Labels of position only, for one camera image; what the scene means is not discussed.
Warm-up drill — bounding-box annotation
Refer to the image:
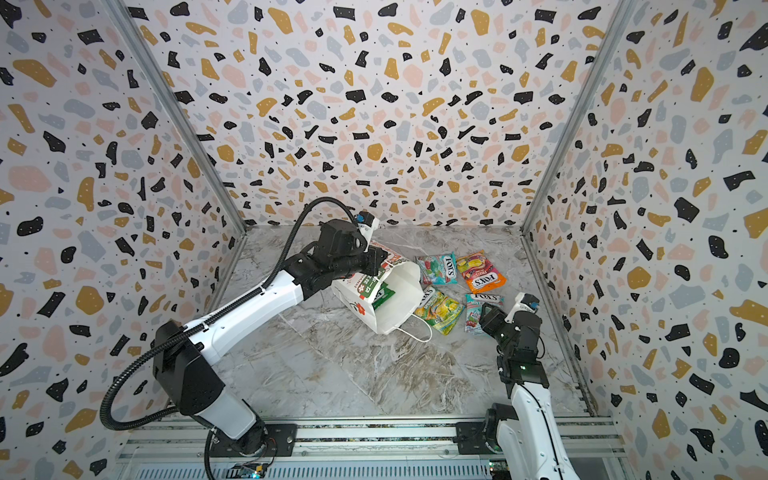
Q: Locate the green mango tea candy bag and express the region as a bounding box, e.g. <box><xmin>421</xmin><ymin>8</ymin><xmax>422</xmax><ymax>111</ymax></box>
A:
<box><xmin>413</xmin><ymin>286</ymin><xmax>465</xmax><ymax>335</ymax></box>

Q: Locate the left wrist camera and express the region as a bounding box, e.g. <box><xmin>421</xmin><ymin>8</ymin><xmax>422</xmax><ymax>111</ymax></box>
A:
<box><xmin>356</xmin><ymin>211</ymin><xmax>380</xmax><ymax>245</ymax></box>

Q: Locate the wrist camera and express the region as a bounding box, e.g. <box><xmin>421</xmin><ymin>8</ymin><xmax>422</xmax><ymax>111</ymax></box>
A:
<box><xmin>505</xmin><ymin>292</ymin><xmax>540</xmax><ymax>323</ymax></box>
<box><xmin>356</xmin><ymin>211</ymin><xmax>380</xmax><ymax>245</ymax></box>

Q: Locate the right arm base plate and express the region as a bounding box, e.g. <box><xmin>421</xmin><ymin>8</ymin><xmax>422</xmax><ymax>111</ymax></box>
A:
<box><xmin>453</xmin><ymin>421</ymin><xmax>502</xmax><ymax>455</ymax></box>

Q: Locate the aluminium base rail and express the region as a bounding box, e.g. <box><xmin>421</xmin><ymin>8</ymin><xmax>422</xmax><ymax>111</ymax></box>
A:
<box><xmin>113</xmin><ymin>416</ymin><xmax>631</xmax><ymax>480</ymax></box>

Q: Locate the green circuit board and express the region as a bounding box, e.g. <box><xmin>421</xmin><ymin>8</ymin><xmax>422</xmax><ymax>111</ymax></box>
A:
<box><xmin>228</xmin><ymin>462</ymin><xmax>269</xmax><ymax>479</ymax></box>
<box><xmin>488</xmin><ymin>460</ymin><xmax>511</xmax><ymax>480</ymax></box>

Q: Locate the teal red mint candy bag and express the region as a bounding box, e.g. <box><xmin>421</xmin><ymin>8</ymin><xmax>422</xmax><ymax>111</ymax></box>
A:
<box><xmin>465</xmin><ymin>294</ymin><xmax>504</xmax><ymax>335</ymax></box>

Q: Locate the teal berry mint candy bag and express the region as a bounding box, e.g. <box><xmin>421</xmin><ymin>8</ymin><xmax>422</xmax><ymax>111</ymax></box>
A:
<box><xmin>415</xmin><ymin>253</ymin><xmax>458</xmax><ymax>286</ymax></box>

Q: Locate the orange fruit candy bag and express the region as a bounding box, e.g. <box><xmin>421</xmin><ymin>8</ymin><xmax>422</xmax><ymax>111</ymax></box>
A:
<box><xmin>457</xmin><ymin>251</ymin><xmax>507</xmax><ymax>294</ymax></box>

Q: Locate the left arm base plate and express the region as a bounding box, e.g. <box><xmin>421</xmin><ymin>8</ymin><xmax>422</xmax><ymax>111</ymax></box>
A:
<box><xmin>208</xmin><ymin>423</ymin><xmax>298</xmax><ymax>458</ymax></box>

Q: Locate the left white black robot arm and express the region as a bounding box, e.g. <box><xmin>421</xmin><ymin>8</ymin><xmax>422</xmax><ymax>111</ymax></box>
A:
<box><xmin>152</xmin><ymin>212</ymin><xmax>388</xmax><ymax>455</ymax></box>

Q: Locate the white floral paper bag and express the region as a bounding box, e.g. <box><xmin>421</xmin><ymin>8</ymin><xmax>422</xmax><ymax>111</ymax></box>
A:
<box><xmin>331</xmin><ymin>243</ymin><xmax>432</xmax><ymax>343</ymax></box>

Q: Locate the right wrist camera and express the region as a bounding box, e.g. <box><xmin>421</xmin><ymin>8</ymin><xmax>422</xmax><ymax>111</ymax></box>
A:
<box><xmin>505</xmin><ymin>292</ymin><xmax>540</xmax><ymax>323</ymax></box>

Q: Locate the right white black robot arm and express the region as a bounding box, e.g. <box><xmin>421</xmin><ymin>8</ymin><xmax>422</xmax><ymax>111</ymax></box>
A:
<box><xmin>479</xmin><ymin>293</ymin><xmax>578</xmax><ymax>479</ymax></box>

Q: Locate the right green circuit board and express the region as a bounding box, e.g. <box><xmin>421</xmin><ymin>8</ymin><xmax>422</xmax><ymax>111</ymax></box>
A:
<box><xmin>488</xmin><ymin>460</ymin><xmax>511</xmax><ymax>480</ymax></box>

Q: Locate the left green circuit board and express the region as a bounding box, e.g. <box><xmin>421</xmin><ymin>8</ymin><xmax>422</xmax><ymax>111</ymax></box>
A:
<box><xmin>228</xmin><ymin>462</ymin><xmax>269</xmax><ymax>479</ymax></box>

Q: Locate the black corrugated cable conduit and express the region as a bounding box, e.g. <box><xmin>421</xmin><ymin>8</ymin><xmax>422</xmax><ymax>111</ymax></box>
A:
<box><xmin>98</xmin><ymin>196</ymin><xmax>359</xmax><ymax>432</ymax></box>

